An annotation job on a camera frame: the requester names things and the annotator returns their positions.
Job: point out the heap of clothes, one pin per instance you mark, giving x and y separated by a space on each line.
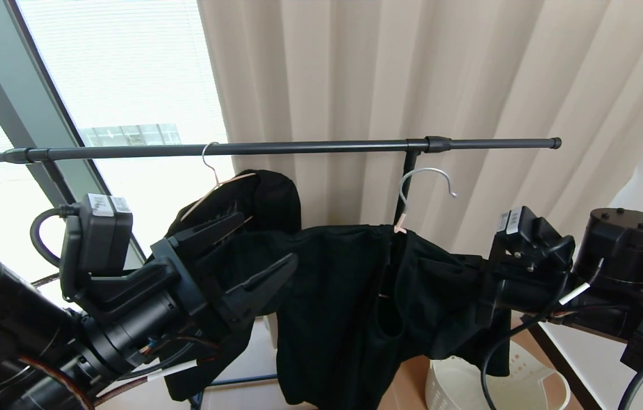
344 313

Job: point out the beige curtain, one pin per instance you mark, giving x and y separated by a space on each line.
412 68

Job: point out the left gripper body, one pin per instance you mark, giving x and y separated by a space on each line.
145 327

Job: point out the white laundry basket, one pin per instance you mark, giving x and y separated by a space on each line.
458 387

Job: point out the black clothes rack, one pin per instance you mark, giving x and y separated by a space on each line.
299 147

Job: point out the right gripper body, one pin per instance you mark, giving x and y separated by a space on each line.
526 293

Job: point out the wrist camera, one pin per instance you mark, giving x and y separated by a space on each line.
526 239
97 239

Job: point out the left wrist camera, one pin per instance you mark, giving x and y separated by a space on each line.
97 239

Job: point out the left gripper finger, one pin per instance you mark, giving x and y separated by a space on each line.
259 287
207 236

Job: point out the black garment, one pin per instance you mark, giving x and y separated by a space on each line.
276 199

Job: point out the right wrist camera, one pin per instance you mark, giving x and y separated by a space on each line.
526 239

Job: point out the pink clothes hanger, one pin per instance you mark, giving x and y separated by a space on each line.
206 155
400 193

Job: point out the window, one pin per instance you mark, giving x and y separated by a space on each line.
128 68

